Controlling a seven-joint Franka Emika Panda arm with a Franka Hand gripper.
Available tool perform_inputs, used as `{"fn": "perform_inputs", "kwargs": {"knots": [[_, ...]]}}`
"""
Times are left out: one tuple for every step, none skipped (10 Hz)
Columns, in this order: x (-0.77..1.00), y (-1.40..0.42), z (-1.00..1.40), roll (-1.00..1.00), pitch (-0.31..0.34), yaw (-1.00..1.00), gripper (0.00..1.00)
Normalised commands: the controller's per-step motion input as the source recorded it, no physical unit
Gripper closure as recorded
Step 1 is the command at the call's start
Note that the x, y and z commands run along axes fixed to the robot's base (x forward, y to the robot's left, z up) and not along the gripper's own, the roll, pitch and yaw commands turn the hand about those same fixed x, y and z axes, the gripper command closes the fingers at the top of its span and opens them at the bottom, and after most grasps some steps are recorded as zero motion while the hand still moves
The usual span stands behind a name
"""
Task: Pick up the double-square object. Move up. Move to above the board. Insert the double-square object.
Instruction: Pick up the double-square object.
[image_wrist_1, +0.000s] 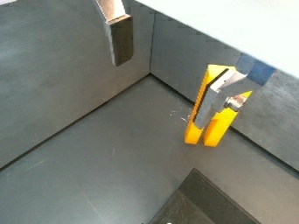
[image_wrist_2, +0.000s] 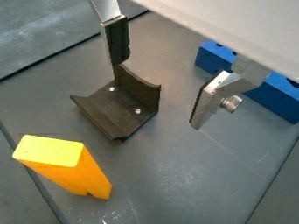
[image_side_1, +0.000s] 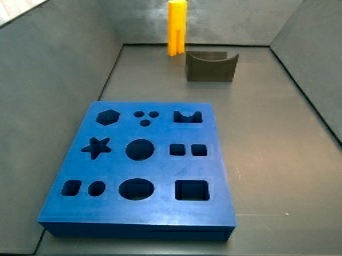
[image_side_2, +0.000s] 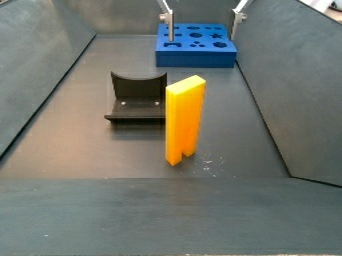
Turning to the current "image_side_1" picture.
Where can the yellow double-square peg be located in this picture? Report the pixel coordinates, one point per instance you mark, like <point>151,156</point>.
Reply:
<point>177,26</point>

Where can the blue foam shape board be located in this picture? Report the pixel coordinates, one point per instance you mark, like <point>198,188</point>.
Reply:
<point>143,176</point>

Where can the black curved peg holder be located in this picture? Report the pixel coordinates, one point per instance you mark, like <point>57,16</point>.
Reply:
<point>210,66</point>

